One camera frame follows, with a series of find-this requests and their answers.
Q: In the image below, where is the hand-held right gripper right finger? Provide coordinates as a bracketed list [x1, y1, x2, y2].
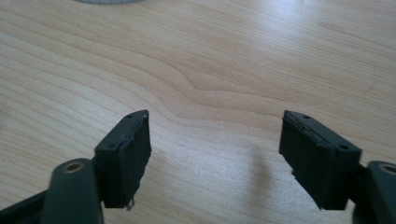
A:
[278, 109, 363, 211]

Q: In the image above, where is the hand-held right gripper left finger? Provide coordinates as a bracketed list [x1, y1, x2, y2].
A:
[93, 109, 153, 211]

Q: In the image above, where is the grey round object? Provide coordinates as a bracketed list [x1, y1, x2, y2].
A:
[73, 0, 145, 5]

